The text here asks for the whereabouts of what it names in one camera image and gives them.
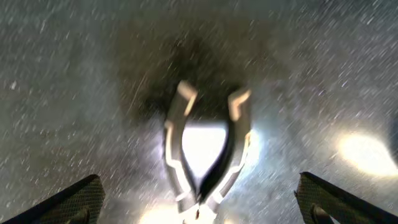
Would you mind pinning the black and white pliers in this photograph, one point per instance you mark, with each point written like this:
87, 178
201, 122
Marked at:
174, 130

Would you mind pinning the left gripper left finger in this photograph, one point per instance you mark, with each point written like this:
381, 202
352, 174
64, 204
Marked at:
71, 205

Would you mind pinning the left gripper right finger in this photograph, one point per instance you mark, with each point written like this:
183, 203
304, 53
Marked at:
329, 202

